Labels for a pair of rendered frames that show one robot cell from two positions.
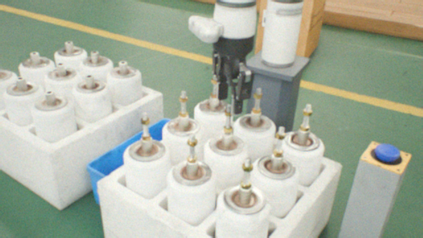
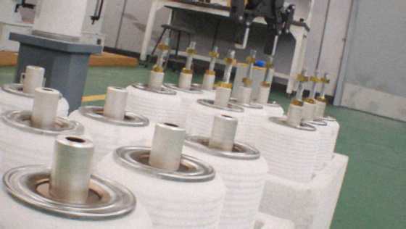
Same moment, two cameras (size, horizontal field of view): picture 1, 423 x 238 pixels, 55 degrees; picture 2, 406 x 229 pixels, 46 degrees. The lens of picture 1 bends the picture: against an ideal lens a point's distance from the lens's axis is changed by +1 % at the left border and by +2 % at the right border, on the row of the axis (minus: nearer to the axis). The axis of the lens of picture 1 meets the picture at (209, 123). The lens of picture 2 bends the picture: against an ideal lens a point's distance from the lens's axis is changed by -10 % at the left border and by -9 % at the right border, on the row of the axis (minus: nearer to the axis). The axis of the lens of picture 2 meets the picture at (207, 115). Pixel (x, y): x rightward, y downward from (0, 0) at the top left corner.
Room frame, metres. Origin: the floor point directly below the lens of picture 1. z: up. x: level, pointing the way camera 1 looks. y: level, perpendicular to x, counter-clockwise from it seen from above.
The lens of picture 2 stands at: (1.00, 0.84, 0.34)
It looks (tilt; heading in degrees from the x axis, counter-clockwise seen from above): 8 degrees down; 255
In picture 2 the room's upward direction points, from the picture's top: 12 degrees clockwise
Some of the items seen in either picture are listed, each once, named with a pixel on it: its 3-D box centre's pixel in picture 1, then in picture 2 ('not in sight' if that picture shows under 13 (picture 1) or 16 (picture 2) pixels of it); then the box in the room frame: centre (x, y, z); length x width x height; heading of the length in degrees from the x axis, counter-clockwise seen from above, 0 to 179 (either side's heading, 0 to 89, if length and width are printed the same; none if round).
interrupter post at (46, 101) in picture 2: (61, 69); (44, 109); (1.02, 0.41, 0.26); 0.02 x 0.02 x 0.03
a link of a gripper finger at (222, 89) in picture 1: (222, 90); (241, 38); (0.73, -0.02, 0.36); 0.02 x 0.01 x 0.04; 113
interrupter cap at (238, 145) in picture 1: (227, 145); (242, 103); (0.70, -0.04, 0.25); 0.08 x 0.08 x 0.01
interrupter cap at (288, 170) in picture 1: (275, 166); (261, 102); (0.63, -0.14, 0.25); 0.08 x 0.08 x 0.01
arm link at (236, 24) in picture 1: (225, 14); not in sight; (0.70, -0.02, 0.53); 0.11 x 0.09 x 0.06; 113
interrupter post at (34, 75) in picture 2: (123, 68); (33, 81); (1.05, 0.25, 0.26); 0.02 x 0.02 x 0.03
